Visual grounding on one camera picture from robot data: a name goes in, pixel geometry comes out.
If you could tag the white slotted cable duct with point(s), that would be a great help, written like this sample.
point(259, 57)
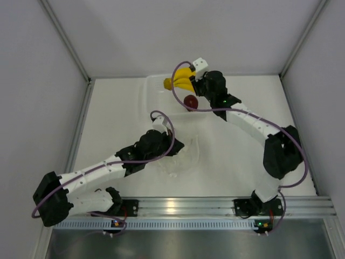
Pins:
point(157, 224)

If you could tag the dark red fake apple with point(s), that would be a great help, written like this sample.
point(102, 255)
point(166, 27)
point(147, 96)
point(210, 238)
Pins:
point(191, 102)

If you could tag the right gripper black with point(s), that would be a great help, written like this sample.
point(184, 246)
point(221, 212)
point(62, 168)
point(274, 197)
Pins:
point(196, 83)

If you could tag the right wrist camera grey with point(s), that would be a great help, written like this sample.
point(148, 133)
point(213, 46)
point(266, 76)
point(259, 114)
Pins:
point(199, 67)

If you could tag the aluminium mounting rail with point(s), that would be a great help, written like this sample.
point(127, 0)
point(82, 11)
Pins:
point(294, 206)

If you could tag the aluminium frame post right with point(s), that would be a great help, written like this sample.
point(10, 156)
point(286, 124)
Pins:
point(311, 23)

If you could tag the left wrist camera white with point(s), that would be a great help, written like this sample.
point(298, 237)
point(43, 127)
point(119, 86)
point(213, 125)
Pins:
point(160, 124)

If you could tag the aluminium frame post left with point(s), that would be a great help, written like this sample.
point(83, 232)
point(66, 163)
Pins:
point(64, 38)

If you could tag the clear polka dot zip bag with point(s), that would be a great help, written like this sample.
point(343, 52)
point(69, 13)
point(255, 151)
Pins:
point(184, 161)

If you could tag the aluminium frame post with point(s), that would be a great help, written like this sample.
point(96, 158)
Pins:
point(311, 23)
point(64, 38)

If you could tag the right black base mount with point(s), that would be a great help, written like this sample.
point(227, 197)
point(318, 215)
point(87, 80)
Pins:
point(253, 206)

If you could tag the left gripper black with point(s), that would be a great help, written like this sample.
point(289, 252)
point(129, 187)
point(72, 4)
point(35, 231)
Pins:
point(177, 146)

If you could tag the white perforated plastic basket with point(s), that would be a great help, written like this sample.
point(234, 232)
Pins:
point(156, 97)

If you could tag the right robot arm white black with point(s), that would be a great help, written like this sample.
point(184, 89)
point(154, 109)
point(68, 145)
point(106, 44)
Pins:
point(282, 149)

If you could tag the yellow fake banana bunch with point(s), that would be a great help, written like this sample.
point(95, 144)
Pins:
point(181, 80)

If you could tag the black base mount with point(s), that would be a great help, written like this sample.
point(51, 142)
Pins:
point(126, 208)
point(253, 206)

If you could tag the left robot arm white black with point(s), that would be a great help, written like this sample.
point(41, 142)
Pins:
point(88, 190)

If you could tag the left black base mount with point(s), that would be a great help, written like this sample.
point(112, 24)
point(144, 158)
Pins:
point(126, 208)

